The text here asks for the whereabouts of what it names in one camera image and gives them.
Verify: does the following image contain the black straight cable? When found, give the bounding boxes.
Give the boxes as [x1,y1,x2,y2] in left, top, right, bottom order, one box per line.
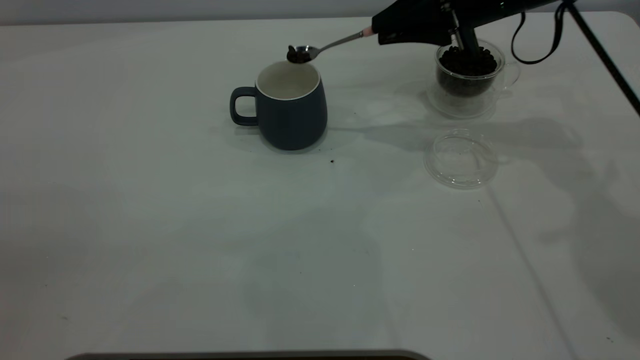
[567,0,640,117]

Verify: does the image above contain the small coffee bean heap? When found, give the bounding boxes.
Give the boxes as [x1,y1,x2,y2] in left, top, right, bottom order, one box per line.
[286,45,313,64]

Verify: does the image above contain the clear glass cup with handle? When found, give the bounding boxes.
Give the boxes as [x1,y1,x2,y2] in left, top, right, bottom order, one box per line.
[425,39,521,120]

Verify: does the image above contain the clear round glass lid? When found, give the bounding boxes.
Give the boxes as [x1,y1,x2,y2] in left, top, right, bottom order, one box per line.
[423,129,499,189]

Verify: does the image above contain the metal spoon with pink handle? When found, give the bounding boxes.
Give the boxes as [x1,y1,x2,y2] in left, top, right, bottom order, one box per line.
[286,27,376,64]

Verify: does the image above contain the black looped cable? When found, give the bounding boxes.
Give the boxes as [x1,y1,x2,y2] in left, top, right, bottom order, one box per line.
[510,0,567,65]

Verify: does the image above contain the dark grey ceramic mug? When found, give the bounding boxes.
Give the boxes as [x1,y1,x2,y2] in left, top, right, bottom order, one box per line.
[229,60,329,151]

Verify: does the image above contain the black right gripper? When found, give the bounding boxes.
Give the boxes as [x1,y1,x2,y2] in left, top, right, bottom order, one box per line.
[371,0,501,52]

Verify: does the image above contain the coffee beans in glass cup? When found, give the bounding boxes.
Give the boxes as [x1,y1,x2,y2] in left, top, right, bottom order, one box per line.
[438,45,499,97]

